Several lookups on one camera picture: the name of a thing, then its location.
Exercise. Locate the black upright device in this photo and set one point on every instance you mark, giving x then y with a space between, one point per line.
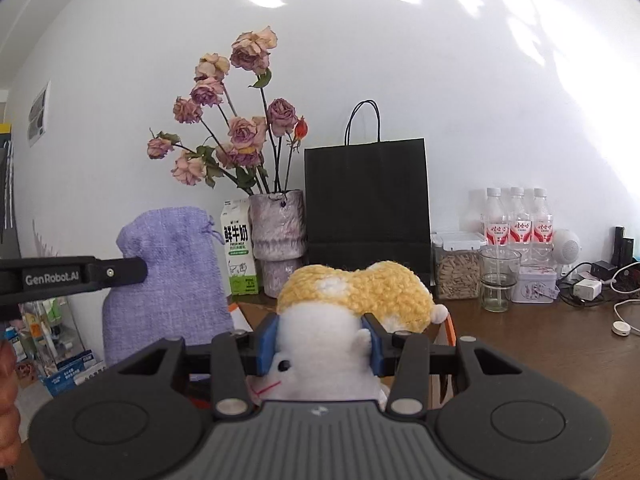
624 245

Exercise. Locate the wall poster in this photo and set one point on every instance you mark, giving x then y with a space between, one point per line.
39 112

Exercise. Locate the white round speaker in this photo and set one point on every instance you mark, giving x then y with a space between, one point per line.
567 247

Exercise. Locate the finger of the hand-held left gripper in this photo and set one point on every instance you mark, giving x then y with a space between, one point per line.
120 271

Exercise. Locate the clear jar of seeds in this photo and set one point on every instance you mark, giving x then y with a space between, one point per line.
455 275

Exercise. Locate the white charger plug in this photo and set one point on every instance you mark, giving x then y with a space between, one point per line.
587 289

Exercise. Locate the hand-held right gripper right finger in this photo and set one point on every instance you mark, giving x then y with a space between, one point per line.
372 345

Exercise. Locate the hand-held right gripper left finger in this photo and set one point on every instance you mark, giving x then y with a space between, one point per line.
267 345

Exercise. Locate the black power adapter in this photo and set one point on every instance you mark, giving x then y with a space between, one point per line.
602 269

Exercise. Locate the black paper bag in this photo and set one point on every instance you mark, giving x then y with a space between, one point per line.
367 200

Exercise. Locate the white and green milk carton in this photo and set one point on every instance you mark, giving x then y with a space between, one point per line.
239 255

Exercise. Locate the purple textured vase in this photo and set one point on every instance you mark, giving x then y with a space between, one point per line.
277 240

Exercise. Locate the dried pink rose bouquet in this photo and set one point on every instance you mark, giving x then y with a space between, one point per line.
245 135

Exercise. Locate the purple cloth pouch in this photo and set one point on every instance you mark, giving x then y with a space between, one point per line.
170 270

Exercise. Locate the person's left hand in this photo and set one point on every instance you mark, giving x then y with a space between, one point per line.
7 400

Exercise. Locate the red label water bottle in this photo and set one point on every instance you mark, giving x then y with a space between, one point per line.
542 230
521 227
496 225

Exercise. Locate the white tin box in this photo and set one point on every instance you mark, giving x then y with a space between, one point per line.
537 287

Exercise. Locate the orange cardboard box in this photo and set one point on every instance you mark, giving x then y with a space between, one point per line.
241 317

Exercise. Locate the clear glass cup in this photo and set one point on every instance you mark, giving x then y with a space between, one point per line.
500 285

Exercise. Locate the white and yellow plush sheep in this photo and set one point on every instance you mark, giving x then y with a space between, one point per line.
320 340

